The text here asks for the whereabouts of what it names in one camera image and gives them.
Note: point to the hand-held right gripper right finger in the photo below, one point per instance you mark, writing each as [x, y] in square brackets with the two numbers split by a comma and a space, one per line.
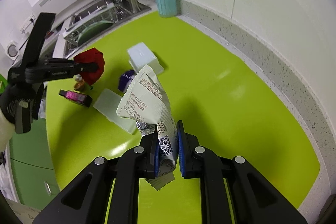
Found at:
[181, 153]

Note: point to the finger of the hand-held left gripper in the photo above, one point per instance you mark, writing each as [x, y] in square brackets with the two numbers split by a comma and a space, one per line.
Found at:
[61, 60]
[65, 71]

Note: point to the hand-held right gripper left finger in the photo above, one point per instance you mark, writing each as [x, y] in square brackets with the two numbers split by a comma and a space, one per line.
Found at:
[155, 154]

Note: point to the red wrapper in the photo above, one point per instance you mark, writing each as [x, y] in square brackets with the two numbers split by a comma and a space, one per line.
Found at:
[92, 56]

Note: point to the white printed snack wrapper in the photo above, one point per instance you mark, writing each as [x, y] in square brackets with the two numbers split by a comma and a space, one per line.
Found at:
[147, 103]

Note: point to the white plastic box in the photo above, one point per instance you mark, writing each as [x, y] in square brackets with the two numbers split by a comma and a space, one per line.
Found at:
[143, 56]

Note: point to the person's left hand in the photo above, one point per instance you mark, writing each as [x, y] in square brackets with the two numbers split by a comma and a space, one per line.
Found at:
[10, 100]

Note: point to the small brown cup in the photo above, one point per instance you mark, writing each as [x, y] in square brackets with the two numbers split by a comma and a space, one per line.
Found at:
[78, 85]

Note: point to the pink and black packet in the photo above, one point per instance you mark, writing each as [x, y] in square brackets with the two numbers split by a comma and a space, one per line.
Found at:
[76, 96]

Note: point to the green plate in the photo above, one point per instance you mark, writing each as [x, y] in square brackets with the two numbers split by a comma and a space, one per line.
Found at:
[92, 29]

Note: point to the white plastic lid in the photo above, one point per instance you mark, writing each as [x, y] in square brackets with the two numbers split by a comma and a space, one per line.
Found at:
[110, 106]

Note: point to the purple wrapper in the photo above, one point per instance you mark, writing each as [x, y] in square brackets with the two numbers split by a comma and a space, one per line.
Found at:
[126, 81]

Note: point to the lime green counter mat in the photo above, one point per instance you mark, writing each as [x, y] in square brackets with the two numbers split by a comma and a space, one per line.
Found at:
[223, 108]

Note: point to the white dish rack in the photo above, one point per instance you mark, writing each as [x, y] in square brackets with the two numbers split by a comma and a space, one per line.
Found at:
[105, 11]

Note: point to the green cabinet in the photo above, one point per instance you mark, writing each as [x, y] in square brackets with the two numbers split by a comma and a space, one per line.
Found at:
[29, 155]

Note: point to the steel sink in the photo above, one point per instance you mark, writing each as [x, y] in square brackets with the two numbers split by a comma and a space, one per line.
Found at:
[139, 7]

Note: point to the white wall socket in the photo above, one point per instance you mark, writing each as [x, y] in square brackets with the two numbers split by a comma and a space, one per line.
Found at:
[27, 24]

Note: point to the white round wall fixture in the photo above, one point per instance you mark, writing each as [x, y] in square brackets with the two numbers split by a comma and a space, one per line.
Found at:
[11, 50]

